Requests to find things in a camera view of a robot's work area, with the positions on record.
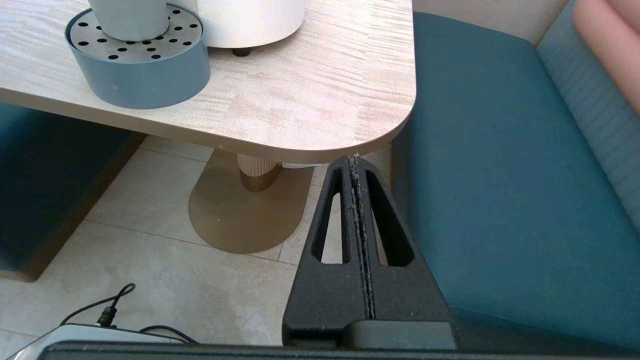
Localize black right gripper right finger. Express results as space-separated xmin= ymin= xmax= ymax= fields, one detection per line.
xmin=355 ymin=158 xmax=454 ymax=322

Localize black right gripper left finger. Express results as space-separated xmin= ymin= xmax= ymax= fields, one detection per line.
xmin=281 ymin=155 xmax=372 ymax=349

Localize grey plastic cup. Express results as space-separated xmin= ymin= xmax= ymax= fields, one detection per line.
xmin=87 ymin=0 xmax=171 ymax=42

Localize dark blue bench seat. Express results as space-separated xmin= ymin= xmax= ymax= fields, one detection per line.
xmin=0 ymin=102 xmax=147 ymax=283
xmin=390 ymin=11 xmax=640 ymax=351

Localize grey-blue ribbed bench backrest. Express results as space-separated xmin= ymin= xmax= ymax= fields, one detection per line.
xmin=537 ymin=0 xmax=640 ymax=236

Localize large blue perforated drip tray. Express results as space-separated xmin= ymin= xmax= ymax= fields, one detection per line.
xmin=65 ymin=2 xmax=212 ymax=110

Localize large clear water dispenser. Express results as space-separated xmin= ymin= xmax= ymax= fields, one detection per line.
xmin=170 ymin=0 xmax=307 ymax=57

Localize pink bench bolster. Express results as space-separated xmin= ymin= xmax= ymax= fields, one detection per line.
xmin=572 ymin=0 xmax=640 ymax=116

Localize ribbed beige table pedestal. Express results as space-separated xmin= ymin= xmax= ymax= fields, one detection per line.
xmin=236 ymin=152 xmax=283 ymax=193

